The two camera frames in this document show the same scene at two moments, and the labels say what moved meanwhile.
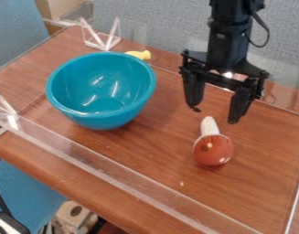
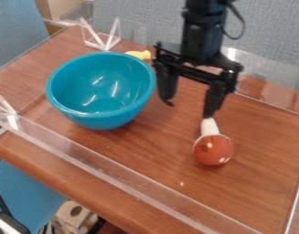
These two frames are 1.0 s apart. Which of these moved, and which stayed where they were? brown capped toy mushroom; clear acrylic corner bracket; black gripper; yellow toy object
Moved: black gripper
Stayed: brown capped toy mushroom; clear acrylic corner bracket; yellow toy object
